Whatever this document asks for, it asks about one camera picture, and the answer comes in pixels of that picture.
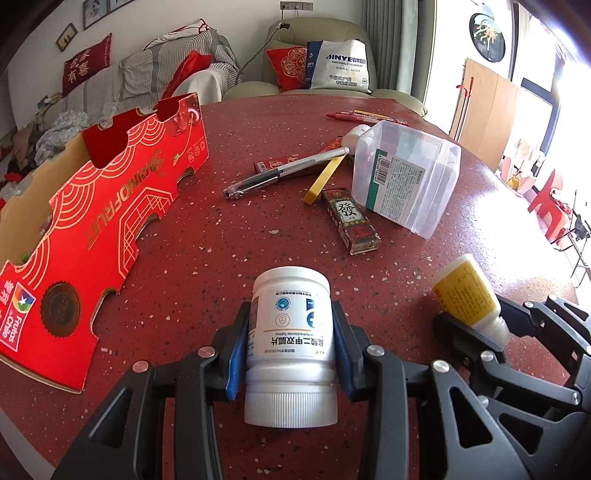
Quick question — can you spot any clear plastic container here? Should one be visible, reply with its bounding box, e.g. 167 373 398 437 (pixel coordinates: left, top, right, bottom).
352 121 462 239

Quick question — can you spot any framed wall picture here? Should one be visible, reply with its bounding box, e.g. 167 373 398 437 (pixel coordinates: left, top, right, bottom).
56 23 78 52

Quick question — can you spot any white blue printed bag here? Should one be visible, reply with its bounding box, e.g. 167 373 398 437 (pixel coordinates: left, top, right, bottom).
305 39 370 94

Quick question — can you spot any yellow utility knife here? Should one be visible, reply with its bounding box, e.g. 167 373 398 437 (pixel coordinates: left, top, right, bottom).
303 155 346 205

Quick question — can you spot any red plastic chair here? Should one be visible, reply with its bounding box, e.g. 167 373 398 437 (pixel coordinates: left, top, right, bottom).
528 170 572 242

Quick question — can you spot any brown cardboard board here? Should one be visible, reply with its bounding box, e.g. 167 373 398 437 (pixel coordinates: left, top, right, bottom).
450 59 518 172

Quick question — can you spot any dark red text cushion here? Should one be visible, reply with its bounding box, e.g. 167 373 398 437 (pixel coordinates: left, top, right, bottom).
61 33 112 97

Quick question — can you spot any red cardboard fruit box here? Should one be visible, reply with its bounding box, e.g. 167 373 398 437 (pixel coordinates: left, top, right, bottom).
1 93 209 394

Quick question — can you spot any grey striped sofa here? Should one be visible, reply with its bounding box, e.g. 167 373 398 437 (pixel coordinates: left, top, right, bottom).
42 19 242 129

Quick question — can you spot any red embroidered cushion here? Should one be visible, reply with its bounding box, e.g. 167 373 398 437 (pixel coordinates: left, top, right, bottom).
266 46 308 92

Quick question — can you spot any beige armchair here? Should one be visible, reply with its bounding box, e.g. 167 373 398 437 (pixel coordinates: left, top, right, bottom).
222 17 426 116

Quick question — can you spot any round black wall decoration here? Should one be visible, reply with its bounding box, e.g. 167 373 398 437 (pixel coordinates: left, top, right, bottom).
469 13 506 63

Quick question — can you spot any red lighter box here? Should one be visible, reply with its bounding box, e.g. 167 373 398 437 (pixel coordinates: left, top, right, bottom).
252 154 329 176

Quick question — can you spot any white blue-label pill bottle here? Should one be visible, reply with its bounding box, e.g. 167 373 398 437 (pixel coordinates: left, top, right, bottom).
245 266 338 429

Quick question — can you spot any red marker pen back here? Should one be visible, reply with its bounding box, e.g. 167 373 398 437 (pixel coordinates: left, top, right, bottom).
335 110 409 126

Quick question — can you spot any red marker pen front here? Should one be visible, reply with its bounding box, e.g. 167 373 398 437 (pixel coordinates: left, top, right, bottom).
325 112 379 125

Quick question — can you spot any red marker pen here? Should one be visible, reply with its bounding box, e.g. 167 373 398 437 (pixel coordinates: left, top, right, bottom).
335 110 409 126
325 112 379 125

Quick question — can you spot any silver black gel pen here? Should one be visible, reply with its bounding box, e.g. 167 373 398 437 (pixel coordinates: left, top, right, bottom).
222 147 349 199

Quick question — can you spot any black patterned lighter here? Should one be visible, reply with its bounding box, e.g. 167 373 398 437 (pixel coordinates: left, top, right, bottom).
322 188 381 255

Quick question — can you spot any red gold slim lighter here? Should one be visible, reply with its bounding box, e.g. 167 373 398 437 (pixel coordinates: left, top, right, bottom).
322 136 342 152

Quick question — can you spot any yellow pen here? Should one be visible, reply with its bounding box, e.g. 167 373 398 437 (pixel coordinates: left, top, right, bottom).
353 109 390 119

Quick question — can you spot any white yellow-label pill bottle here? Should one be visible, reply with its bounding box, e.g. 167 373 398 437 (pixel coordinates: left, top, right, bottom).
432 253 511 348

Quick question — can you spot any red sofa pillow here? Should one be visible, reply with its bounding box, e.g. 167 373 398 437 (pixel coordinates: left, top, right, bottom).
161 50 212 99

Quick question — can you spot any grey crumpled blanket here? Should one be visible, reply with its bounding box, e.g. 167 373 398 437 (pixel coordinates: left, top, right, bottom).
34 110 90 166

